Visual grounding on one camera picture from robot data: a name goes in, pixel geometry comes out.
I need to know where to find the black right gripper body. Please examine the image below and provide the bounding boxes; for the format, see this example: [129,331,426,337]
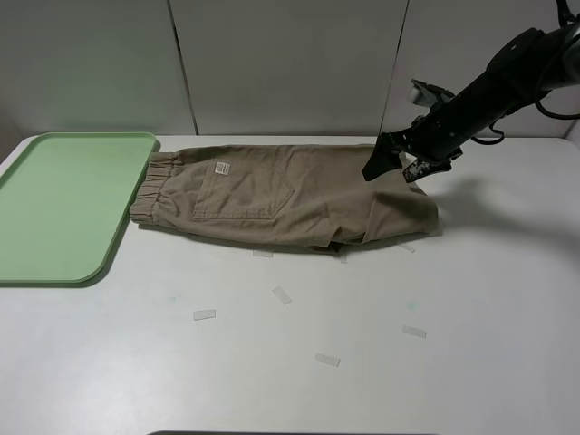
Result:
[391,101,488,162]

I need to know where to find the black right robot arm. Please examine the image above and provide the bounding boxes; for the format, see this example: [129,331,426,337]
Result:
[362,24,579,183]

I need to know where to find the khaki shorts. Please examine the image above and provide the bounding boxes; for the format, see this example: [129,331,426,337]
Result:
[130,144,439,247]

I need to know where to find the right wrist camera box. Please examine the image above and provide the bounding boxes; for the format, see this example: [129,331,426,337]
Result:
[408,79,455,110]

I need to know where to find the black right camera cable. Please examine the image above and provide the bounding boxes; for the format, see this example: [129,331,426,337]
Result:
[470,0,580,145]

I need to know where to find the light green plastic tray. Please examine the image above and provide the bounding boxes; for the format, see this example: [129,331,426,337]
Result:
[1,132,157,285]

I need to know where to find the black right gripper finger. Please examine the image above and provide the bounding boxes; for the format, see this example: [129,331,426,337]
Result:
[402,149,462,183]
[362,132,404,181]

